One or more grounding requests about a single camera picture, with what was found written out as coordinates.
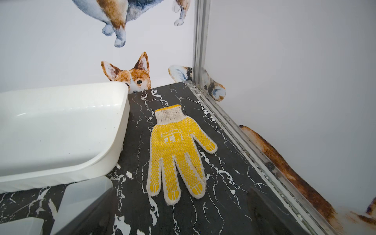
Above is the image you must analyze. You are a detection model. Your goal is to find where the white plastic storage box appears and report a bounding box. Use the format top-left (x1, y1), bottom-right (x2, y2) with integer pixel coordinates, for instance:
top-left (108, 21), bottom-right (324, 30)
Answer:
top-left (1, 82), bottom-right (130, 193)

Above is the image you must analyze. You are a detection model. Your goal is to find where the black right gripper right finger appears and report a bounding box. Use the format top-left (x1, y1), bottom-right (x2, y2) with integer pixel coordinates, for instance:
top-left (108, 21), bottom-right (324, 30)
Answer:
top-left (247, 188), bottom-right (308, 235)

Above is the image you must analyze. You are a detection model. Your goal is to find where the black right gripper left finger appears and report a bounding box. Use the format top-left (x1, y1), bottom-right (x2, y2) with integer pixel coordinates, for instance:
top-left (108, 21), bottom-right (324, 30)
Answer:
top-left (57, 188), bottom-right (118, 235)

